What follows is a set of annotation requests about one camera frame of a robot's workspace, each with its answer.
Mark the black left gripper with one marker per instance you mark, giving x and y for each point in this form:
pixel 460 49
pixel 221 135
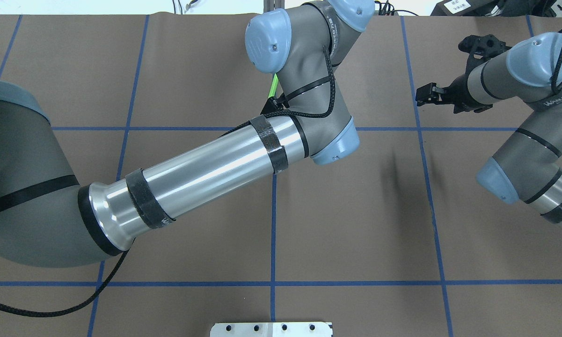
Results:
pixel 267 107

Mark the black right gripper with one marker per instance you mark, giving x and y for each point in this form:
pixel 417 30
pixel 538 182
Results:
pixel 456 89

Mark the green marker pen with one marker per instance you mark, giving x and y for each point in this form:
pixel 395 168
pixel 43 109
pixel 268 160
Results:
pixel 274 87

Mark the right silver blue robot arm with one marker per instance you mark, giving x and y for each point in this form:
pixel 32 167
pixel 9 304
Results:
pixel 525 167

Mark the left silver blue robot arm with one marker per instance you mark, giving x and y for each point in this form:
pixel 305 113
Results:
pixel 48 220

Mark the black box with white label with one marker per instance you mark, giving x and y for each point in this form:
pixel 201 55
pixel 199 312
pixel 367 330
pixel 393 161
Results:
pixel 465 8

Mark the blue tape strip lengthwise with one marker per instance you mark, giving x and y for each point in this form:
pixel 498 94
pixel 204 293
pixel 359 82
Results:
pixel 274 188

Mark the brown paper table cover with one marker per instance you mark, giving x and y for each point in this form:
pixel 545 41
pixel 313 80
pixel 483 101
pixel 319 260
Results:
pixel 397 239

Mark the blue tape strip crosswise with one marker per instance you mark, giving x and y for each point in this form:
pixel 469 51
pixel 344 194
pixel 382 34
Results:
pixel 224 129

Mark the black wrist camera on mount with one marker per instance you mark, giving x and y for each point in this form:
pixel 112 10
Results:
pixel 481 49

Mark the aluminium frame post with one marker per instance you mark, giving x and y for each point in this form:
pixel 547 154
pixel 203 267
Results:
pixel 270 5

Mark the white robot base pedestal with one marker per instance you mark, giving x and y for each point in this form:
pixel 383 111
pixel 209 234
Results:
pixel 272 329

